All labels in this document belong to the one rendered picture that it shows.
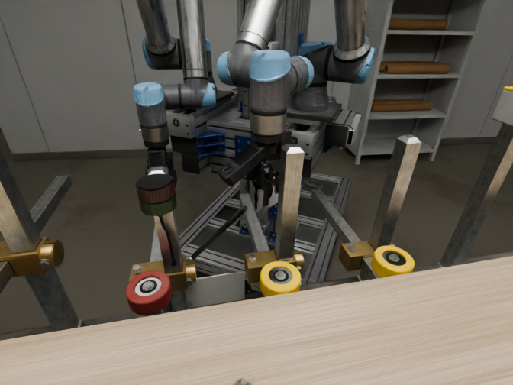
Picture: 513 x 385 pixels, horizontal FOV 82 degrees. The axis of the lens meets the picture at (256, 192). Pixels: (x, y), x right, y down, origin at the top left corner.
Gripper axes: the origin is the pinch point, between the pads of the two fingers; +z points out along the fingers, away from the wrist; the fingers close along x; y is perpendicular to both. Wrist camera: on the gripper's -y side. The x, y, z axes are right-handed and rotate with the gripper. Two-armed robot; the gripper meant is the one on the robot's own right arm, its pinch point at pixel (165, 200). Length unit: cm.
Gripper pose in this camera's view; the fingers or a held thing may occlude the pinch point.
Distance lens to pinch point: 99.7
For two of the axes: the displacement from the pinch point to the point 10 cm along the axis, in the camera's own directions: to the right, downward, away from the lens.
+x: -9.8, 0.9, -1.9
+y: -2.1, -5.0, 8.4
